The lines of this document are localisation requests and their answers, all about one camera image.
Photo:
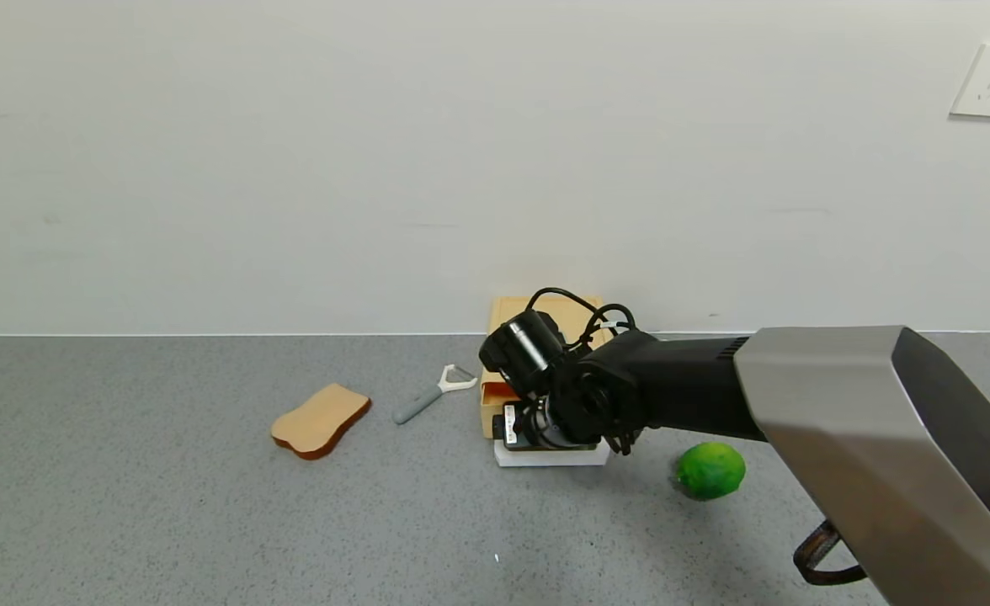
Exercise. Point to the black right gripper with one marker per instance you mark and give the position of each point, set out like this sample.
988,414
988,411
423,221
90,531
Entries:
509,425

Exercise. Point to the grey and white peeler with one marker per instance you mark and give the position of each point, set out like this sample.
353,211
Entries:
417,408

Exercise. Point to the wavy brown bread slice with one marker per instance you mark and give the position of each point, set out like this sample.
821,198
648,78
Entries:
320,421

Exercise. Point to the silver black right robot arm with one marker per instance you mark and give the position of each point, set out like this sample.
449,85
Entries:
840,396

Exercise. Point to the yellow drawer cabinet casing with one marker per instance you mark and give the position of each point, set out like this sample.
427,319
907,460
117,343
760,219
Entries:
508,316

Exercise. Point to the black cylindrical wrist camera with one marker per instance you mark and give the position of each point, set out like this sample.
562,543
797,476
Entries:
520,349

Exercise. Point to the green lime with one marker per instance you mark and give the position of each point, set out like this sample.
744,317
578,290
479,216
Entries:
711,470

